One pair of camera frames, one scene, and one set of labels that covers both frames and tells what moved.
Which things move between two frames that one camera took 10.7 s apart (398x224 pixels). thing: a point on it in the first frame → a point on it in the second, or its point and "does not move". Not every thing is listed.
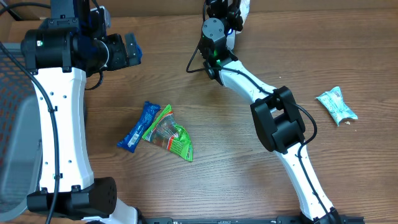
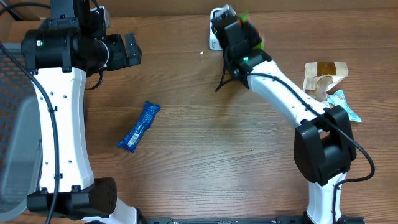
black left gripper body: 118,58 does not move
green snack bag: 165,132 → 260,45
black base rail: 279,219 does not move
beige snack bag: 244,7 → 321,76
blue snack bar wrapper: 131,137 does not move
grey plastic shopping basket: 20,145 does not move
